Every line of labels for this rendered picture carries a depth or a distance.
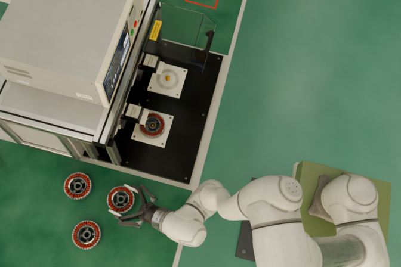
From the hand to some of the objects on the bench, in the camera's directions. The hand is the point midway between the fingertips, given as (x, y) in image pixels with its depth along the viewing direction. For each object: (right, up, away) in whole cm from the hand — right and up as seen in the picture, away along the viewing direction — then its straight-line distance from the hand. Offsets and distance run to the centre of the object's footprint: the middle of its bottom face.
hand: (121, 199), depth 178 cm
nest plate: (+12, +29, +12) cm, 34 cm away
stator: (+12, +30, +11) cm, 34 cm away
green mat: (-24, -13, -4) cm, 27 cm away
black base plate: (+13, +40, +19) cm, 46 cm away
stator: (0, -1, +2) cm, 2 cm away
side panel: (-32, +21, +8) cm, 39 cm away
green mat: (+8, +103, +42) cm, 112 cm away
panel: (-10, +47, +17) cm, 51 cm away
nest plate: (+18, +51, +21) cm, 58 cm away
